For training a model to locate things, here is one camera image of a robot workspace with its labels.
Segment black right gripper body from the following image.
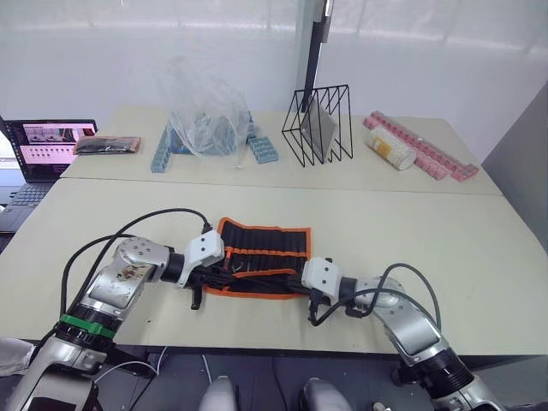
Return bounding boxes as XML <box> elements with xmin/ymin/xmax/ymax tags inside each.
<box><xmin>294</xmin><ymin>273</ymin><xmax>320</xmax><ymax>310</ymax></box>

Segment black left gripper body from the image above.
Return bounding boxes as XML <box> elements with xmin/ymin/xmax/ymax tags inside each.
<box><xmin>184</xmin><ymin>261</ymin><xmax>229</xmax><ymax>311</ymax></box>

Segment metal tweezers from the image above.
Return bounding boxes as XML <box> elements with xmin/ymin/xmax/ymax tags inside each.
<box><xmin>223</xmin><ymin>250</ymin><xmax>248</xmax><ymax>275</ymax></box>

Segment black orange-trimmed tool roll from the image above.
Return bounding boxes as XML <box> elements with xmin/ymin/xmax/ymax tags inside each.
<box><xmin>203</xmin><ymin>217</ymin><xmax>313</xmax><ymax>301</ymax></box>

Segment grey rounded shape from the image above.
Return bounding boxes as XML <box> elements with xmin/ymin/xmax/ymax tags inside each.
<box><xmin>298</xmin><ymin>377</ymin><xmax>351</xmax><ymax>411</ymax></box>
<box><xmin>198</xmin><ymin>375</ymin><xmax>237</xmax><ymax>411</ymax></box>

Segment short blue block strip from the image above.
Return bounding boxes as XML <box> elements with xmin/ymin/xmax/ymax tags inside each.
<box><xmin>247</xmin><ymin>135</ymin><xmax>281</xmax><ymax>165</ymax></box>

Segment long blue block strip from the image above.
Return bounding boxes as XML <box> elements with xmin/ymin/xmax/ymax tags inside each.
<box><xmin>150</xmin><ymin>122</ymin><xmax>182</xmax><ymax>175</ymax></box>

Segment grey square card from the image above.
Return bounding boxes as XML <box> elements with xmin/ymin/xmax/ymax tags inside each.
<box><xmin>300</xmin><ymin>98</ymin><xmax>340</xmax><ymax>158</ymax></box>

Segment clear plastic bag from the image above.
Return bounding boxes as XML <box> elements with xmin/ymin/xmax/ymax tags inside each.
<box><xmin>164</xmin><ymin>55</ymin><xmax>258</xmax><ymax>170</ymax></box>

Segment white cylinder swab container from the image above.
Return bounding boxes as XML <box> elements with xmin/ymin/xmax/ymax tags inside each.
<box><xmin>365</xmin><ymin>128</ymin><xmax>418</xmax><ymax>173</ymax></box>

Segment orange black flat pouch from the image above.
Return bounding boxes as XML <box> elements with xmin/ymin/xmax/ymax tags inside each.
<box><xmin>73</xmin><ymin>135</ymin><xmax>143</xmax><ymax>157</ymax></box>

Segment short pink pill box strip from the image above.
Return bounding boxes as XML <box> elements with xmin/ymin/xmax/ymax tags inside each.
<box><xmin>414</xmin><ymin>152</ymin><xmax>451</xmax><ymax>182</ymax></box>

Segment long pink pill box strip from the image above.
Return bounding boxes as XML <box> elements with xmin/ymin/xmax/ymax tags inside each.
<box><xmin>363</xmin><ymin>110</ymin><xmax>480</xmax><ymax>184</ymax></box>

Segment white cloth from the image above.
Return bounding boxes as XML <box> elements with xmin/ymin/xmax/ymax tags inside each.
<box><xmin>0</xmin><ymin>337</ymin><xmax>36</xmax><ymax>378</ymax></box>

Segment open black laptop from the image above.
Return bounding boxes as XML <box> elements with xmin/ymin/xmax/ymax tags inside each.
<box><xmin>0</xmin><ymin>115</ymin><xmax>99</xmax><ymax>235</ymax></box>

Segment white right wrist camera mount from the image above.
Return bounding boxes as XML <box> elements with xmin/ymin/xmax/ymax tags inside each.
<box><xmin>301</xmin><ymin>256</ymin><xmax>343</xmax><ymax>306</ymax></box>

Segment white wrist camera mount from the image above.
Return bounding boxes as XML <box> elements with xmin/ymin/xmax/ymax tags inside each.
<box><xmin>178</xmin><ymin>229</ymin><xmax>226</xmax><ymax>289</ymax></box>
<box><xmin>301</xmin><ymin>256</ymin><xmax>343</xmax><ymax>306</ymax></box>

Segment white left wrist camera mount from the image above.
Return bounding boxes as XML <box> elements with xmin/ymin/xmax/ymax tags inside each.
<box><xmin>178</xmin><ymin>229</ymin><xmax>226</xmax><ymax>289</ymax></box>

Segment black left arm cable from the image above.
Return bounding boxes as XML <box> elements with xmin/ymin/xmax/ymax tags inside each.
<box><xmin>59</xmin><ymin>207</ymin><xmax>214</xmax><ymax>319</ymax></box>

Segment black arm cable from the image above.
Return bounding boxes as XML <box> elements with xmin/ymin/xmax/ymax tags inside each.
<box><xmin>59</xmin><ymin>207</ymin><xmax>214</xmax><ymax>319</ymax></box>
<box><xmin>308</xmin><ymin>262</ymin><xmax>443</xmax><ymax>331</ymax></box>

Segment thin white cable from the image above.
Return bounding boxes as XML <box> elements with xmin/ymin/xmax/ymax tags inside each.
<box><xmin>94</xmin><ymin>344</ymin><xmax>170</xmax><ymax>385</ymax></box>

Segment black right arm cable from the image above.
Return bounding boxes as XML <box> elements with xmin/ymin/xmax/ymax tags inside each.
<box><xmin>308</xmin><ymin>262</ymin><xmax>443</xmax><ymax>331</ymax></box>

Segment black wire rack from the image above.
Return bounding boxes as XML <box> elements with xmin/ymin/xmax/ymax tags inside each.
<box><xmin>281</xmin><ymin>83</ymin><xmax>355</xmax><ymax>168</ymax></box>

